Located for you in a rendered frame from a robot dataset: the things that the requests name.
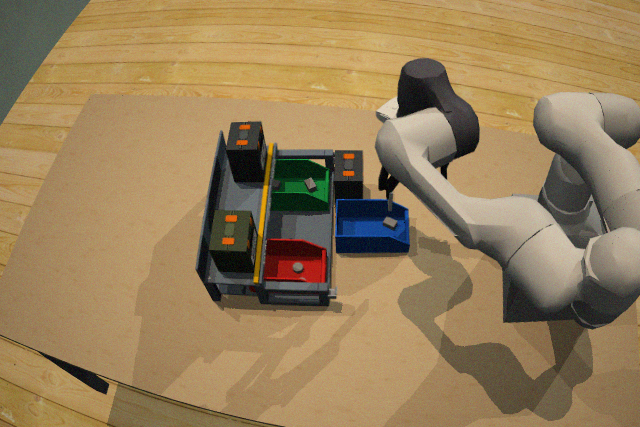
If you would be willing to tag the yellow flat bar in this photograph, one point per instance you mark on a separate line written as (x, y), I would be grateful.
(262, 215)

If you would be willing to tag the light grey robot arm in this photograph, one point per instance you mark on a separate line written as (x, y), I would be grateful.
(521, 234)

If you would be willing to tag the blue bin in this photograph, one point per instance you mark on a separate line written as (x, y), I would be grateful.
(359, 227)

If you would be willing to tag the red open bin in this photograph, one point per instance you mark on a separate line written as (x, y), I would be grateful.
(281, 254)

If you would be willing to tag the green open bin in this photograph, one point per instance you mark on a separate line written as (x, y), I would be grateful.
(293, 195)

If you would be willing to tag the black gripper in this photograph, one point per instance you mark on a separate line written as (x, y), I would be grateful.
(390, 184)

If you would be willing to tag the dark grey metal shelf rack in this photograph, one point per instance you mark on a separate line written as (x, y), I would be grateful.
(313, 226)

